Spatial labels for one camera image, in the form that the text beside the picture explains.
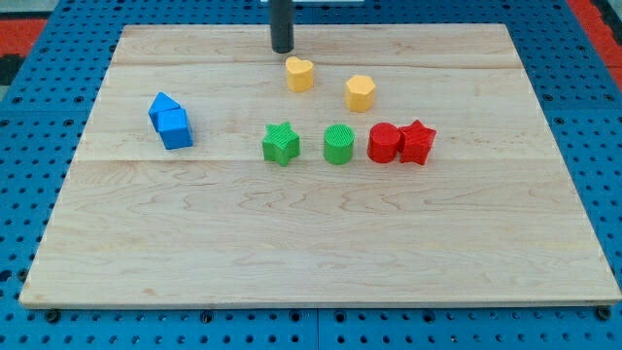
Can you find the yellow heart block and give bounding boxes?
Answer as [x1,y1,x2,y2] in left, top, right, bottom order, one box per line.
[285,56,315,92]

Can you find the blue triangle block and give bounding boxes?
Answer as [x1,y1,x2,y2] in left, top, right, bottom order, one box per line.
[148,91,181,132]

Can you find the blue cube block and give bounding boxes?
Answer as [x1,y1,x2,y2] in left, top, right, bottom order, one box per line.
[156,108,193,150]

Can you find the light wooden board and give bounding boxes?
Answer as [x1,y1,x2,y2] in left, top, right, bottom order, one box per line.
[19,24,621,309]

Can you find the green cylinder block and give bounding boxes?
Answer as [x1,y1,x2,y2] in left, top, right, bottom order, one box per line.
[324,123,355,165]

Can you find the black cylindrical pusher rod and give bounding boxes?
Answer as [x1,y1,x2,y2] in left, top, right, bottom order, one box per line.
[268,0,294,53]

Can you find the green star block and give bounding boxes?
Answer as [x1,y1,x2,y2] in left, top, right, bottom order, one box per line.
[261,122,300,166]

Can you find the red cylinder block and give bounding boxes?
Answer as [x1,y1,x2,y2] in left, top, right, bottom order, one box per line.
[367,122,401,163]

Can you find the red star block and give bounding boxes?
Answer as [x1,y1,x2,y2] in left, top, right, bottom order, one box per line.
[398,120,436,165]

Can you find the yellow hexagon block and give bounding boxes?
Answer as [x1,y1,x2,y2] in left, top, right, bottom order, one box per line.
[344,75,376,113]

